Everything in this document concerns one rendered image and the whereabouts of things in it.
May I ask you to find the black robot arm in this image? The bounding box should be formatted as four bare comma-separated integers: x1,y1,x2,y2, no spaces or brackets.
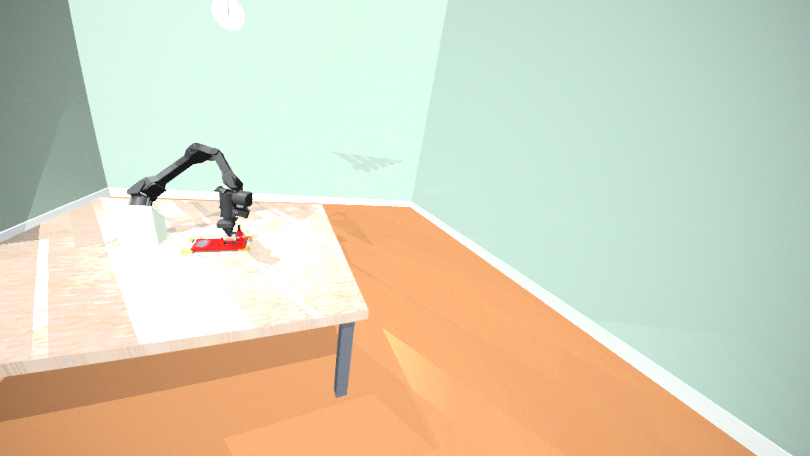
127,143,253,219

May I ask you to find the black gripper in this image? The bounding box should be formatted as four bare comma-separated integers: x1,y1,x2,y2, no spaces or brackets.
216,203,239,237

